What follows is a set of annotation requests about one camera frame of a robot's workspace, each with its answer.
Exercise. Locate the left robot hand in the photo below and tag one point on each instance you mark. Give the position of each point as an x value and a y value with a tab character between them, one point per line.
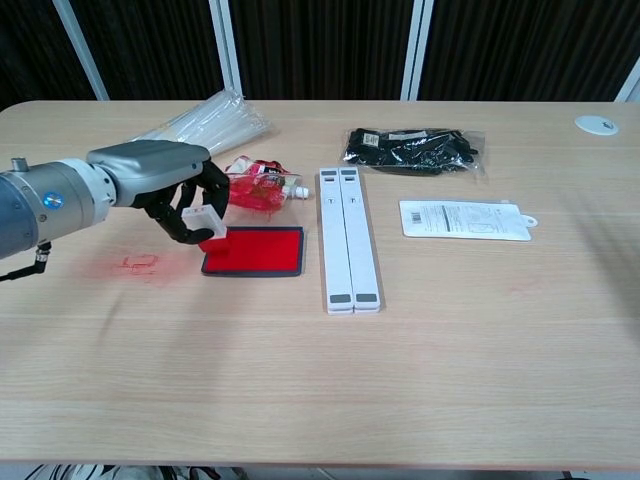
150	167

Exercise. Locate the small red white box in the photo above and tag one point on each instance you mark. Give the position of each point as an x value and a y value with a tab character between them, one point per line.
206	220

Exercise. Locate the bag of clear plastic tubes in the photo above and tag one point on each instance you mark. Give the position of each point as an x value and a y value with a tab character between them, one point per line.
220	122

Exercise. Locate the red snack pouch with spout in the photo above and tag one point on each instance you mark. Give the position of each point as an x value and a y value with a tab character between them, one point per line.
260	187

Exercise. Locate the red ink pad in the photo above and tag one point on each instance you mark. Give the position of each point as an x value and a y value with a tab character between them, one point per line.
265	252

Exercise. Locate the white folding stand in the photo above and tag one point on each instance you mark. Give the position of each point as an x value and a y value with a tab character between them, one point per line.
350	240

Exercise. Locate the black gloves in clear bag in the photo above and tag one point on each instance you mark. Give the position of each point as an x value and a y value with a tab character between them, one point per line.
410	152

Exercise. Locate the white flat package with barcode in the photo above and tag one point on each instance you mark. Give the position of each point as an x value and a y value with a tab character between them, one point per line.
460	220

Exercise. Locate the white partition frame post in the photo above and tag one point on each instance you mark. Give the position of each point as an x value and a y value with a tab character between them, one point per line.
82	50
417	50
631	85
230	50

